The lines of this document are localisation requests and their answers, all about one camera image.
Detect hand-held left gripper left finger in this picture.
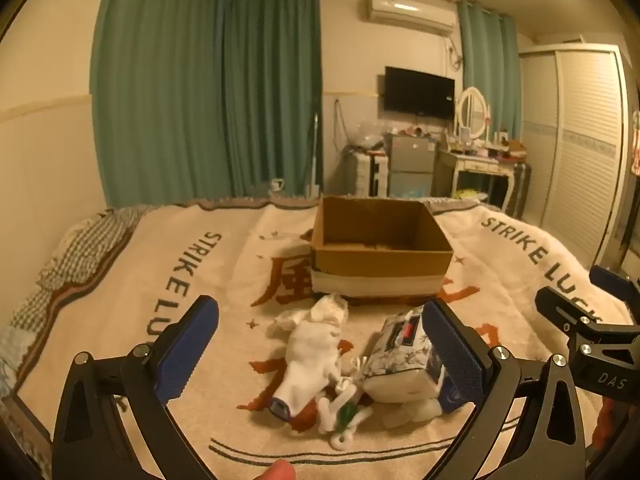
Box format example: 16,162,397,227
52,295,221,480

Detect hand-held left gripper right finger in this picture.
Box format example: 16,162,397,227
421,298,588,480

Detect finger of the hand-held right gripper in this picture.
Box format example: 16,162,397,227
589,265,640,306
535,286,603,346

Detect blue and white packet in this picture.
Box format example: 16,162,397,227
434,350,468,413

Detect floral tissue pack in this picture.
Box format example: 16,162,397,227
360,310,443,403

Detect white soft lump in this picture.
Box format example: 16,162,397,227
384,395,445,429

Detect brown cardboard box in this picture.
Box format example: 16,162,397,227
310,196,455,306

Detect white sock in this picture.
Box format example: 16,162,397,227
272,294,351,421

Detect white and green plastic toy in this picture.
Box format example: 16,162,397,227
315,355,373,453

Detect person's left hand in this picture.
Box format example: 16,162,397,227
247,460,297,480

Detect cream printed blanket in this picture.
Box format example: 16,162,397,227
15,197,631,480

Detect dark green suitcase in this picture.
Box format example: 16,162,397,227
510,162,532,218

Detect white louvred wardrobe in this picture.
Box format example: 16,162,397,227
519,42,631,261

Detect green checkered bed sheet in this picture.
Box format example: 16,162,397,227
0,207,146,396

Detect bin with yellow bag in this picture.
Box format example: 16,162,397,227
454,187,488,206

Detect white dressing table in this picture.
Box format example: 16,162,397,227
435,147,518,211

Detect white suitcase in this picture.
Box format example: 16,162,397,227
347,150,390,198

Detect grey mini fridge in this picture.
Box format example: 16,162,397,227
384,132,437,198

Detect white mop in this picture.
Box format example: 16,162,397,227
306,112,321,198

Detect white oval vanity mirror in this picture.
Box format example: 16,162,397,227
455,86,493,141

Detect clear plastic bags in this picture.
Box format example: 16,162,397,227
347,120,386,153

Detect narrow green curtain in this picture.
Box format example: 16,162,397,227
456,0,523,143

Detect wide green curtain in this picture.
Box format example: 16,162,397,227
90,0,226,208

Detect white air conditioner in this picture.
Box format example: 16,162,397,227
364,0,457,37

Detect black wall television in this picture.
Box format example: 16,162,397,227
383,66,456,121

